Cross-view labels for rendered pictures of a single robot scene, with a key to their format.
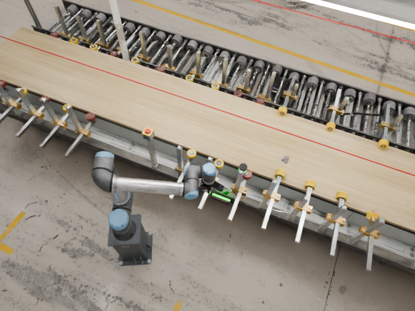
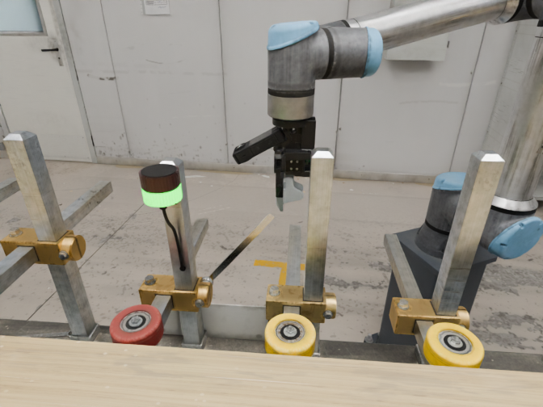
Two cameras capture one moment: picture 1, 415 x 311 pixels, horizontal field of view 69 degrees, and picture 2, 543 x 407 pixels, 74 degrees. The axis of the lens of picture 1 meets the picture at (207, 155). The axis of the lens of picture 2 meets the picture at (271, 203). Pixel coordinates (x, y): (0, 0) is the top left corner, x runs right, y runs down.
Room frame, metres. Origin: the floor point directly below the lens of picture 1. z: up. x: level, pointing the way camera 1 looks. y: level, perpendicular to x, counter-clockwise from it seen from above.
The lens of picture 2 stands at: (1.67, -0.22, 1.35)
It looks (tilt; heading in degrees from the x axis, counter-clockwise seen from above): 28 degrees down; 167
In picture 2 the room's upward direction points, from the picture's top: straight up
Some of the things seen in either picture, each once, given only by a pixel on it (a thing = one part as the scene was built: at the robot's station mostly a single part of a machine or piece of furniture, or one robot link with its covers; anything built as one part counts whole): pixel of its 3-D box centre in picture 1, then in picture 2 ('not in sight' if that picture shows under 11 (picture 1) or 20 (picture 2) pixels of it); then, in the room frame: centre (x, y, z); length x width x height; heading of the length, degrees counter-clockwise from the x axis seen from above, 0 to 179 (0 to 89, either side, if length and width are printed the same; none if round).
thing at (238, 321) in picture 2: (230, 194); (209, 320); (1.08, -0.22, 0.75); 0.26 x 0.01 x 0.10; 72
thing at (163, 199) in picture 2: not in sight; (162, 191); (1.13, -0.27, 1.10); 0.06 x 0.06 x 0.02
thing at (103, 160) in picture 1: (115, 184); (532, 129); (0.93, 0.65, 1.08); 0.17 x 0.15 x 0.75; 5
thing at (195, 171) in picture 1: (192, 173); (344, 52); (0.97, 0.09, 1.28); 0.12 x 0.12 x 0.09; 5
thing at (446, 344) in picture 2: (191, 156); (447, 364); (1.36, 0.14, 0.85); 0.08 x 0.08 x 0.11
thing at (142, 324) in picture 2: (246, 176); (141, 343); (1.21, -0.34, 0.85); 0.08 x 0.08 x 0.11
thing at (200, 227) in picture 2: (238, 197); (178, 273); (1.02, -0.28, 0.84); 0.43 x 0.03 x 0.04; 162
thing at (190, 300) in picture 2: (239, 189); (176, 293); (1.09, -0.28, 0.85); 0.14 x 0.06 x 0.05; 72
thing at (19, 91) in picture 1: (30, 107); not in sight; (1.71, 1.64, 0.91); 0.04 x 0.04 x 0.48; 72
